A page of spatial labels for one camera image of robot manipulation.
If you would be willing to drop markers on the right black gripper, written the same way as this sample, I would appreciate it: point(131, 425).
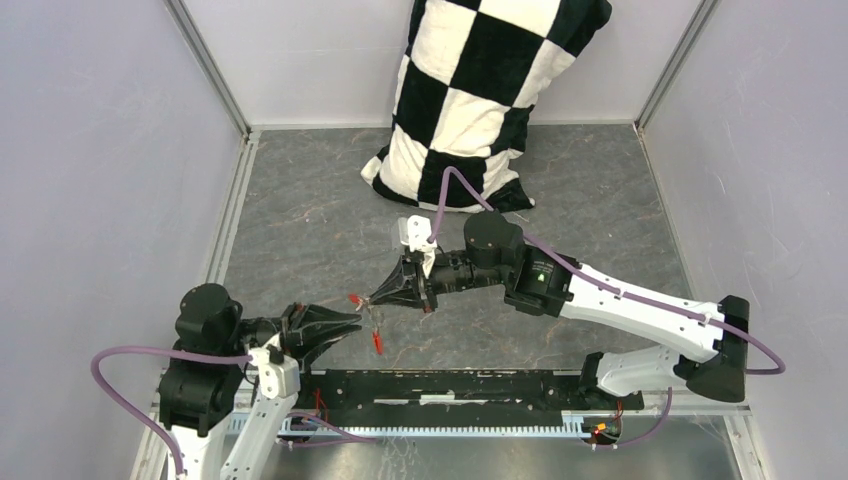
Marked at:
point(422, 297)

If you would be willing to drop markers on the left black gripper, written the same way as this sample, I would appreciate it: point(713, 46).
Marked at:
point(306, 343)

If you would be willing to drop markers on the key with red tag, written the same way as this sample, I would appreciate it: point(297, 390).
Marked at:
point(361, 303)

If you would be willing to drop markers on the metal key holder red handle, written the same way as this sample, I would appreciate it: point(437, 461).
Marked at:
point(377, 319)

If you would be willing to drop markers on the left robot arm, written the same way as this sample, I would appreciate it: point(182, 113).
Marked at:
point(233, 380)

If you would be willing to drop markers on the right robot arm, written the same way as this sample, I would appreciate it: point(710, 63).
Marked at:
point(697, 345)

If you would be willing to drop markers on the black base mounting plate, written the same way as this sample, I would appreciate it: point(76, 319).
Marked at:
point(453, 398)

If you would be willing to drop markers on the black white checkered pillow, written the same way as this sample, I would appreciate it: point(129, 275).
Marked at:
point(468, 82)

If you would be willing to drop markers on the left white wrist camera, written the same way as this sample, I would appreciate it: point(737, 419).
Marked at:
point(278, 373)

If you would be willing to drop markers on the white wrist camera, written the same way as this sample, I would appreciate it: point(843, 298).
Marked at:
point(414, 233)
point(278, 373)

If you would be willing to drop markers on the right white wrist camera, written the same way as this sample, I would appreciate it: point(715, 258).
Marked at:
point(414, 233)

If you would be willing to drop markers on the white slotted cable duct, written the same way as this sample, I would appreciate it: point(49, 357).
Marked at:
point(569, 427)

